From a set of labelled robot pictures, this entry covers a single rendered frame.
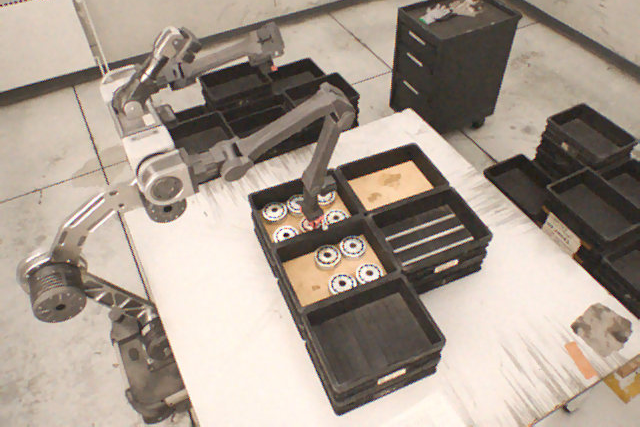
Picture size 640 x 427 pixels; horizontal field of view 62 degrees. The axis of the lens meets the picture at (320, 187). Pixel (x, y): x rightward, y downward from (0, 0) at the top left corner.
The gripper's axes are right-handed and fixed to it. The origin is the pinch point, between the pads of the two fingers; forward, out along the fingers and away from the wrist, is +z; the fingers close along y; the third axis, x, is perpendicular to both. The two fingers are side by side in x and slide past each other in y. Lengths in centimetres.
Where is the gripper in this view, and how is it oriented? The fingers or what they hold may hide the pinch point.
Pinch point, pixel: (311, 222)
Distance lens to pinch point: 212.2
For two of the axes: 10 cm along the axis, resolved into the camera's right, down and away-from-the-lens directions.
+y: -4.9, -6.1, 6.2
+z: 0.1, 7.1, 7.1
